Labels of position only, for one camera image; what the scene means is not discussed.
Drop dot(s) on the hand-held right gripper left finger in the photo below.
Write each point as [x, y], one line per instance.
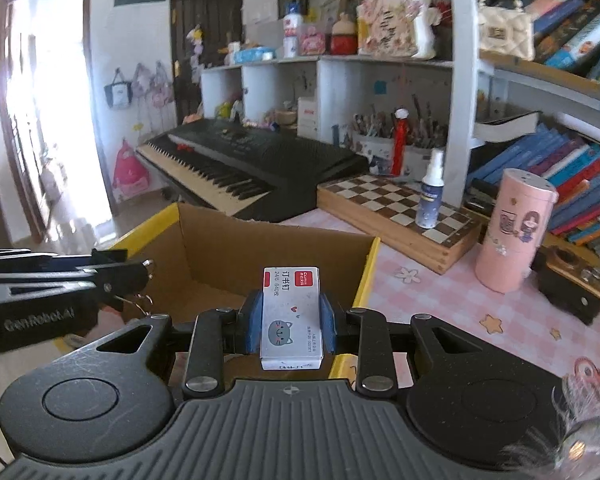
[252, 325]

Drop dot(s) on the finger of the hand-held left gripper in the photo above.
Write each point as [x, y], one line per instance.
[65, 263]
[40, 292]

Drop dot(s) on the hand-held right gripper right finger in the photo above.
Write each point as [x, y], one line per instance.
[328, 325]

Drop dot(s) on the white staples box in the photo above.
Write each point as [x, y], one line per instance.
[292, 320]

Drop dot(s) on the black binder clip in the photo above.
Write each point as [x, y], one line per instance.
[125, 280]

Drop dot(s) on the yellow cardboard box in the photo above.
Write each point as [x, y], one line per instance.
[215, 255]

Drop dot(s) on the pink checked desktop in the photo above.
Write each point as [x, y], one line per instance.
[430, 310]

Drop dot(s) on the pink backpack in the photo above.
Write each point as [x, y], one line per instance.
[130, 172]

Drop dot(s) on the wooden chessboard box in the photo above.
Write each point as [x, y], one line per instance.
[380, 205]

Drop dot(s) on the white spray bottle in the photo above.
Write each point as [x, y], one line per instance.
[428, 200]

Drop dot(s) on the black electronic keyboard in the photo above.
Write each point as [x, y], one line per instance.
[260, 160]

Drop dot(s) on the white pen holder with pens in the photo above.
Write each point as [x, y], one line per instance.
[375, 150]

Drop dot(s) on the hanging tote bags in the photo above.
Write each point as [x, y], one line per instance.
[140, 87]

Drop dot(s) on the red tassel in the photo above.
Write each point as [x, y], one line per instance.
[399, 145]

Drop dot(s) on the white box with red label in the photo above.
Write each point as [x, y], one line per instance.
[307, 117]

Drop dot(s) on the pink cylindrical container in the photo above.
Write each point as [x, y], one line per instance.
[515, 230]

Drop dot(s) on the black stapler box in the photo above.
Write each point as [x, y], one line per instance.
[575, 280]

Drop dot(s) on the blue tissue pack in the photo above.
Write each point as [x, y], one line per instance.
[252, 54]

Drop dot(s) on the white bookshelf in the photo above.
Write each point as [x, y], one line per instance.
[462, 85]

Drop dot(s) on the pink gift box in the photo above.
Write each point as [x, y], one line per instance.
[312, 42]

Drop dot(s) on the row of leaning books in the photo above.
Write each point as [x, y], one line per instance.
[570, 175]

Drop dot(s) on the red doll jar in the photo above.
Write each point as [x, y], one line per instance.
[343, 37]

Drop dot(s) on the white lotion bottle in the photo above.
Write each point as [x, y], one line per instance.
[292, 35]

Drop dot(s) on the lucky cat ornament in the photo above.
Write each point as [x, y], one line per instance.
[390, 20]

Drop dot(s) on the white quilted handbag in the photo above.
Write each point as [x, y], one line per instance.
[505, 32]

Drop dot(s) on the shelf of stacked books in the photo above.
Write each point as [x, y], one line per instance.
[575, 30]

